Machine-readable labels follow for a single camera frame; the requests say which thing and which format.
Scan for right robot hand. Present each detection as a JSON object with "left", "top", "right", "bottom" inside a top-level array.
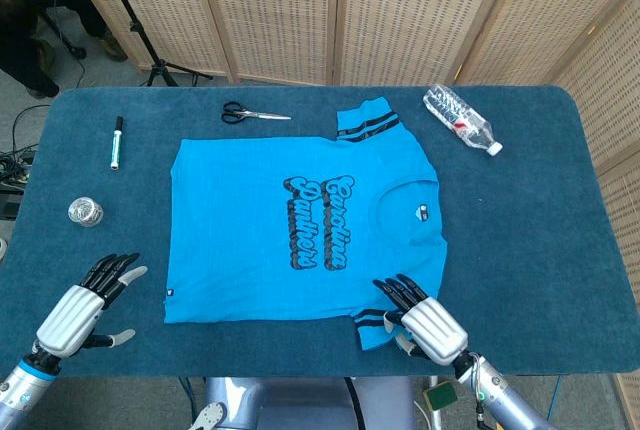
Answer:
[{"left": 372, "top": 273, "right": 470, "bottom": 366}]

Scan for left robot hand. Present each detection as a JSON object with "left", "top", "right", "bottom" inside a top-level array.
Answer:
[{"left": 35, "top": 251, "right": 150, "bottom": 359}]

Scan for blue printed t-shirt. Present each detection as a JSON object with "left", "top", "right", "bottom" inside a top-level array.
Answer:
[{"left": 162, "top": 96, "right": 448, "bottom": 353}]

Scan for green yellow sponge block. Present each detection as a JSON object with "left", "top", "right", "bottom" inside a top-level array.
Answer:
[{"left": 422, "top": 380, "right": 459, "bottom": 412}]

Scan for round clear clip box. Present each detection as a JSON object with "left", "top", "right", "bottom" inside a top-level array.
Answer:
[{"left": 67, "top": 196, "right": 105, "bottom": 228}]

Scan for blue carpet table cover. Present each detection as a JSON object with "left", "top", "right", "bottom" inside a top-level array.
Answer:
[{"left": 0, "top": 84, "right": 632, "bottom": 380}]

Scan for grey robot torso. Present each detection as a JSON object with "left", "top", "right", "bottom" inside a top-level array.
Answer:
[{"left": 202, "top": 376, "right": 416, "bottom": 430}]

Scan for white perforated plate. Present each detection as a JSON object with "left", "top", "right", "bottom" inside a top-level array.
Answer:
[{"left": 188, "top": 402, "right": 227, "bottom": 430}]

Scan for green white marker pen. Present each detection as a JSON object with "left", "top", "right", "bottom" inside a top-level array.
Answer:
[{"left": 109, "top": 115, "right": 127, "bottom": 172}]

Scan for clear plastic water bottle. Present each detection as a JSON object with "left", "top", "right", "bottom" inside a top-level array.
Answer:
[{"left": 422, "top": 82, "right": 504, "bottom": 157}]

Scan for person in black clothes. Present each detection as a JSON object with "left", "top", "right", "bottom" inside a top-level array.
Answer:
[{"left": 0, "top": 0, "right": 129, "bottom": 100}]

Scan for black tripod stand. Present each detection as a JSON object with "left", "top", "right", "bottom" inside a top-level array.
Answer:
[{"left": 92, "top": 0, "right": 214, "bottom": 88}]

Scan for woven wooden folding screen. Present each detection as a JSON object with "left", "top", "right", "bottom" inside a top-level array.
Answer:
[{"left": 57, "top": 0, "right": 640, "bottom": 430}]

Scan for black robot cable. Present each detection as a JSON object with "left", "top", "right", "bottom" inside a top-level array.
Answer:
[{"left": 343, "top": 376, "right": 364, "bottom": 430}]

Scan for blue hanging cable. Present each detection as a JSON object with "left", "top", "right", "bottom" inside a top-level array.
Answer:
[{"left": 548, "top": 377, "right": 564, "bottom": 412}]

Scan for floor cable bundle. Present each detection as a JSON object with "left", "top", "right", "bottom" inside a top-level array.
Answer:
[{"left": 0, "top": 104, "right": 51, "bottom": 196}]

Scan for black handled scissors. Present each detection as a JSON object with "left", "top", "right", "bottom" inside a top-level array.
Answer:
[{"left": 220, "top": 100, "right": 293, "bottom": 126}]

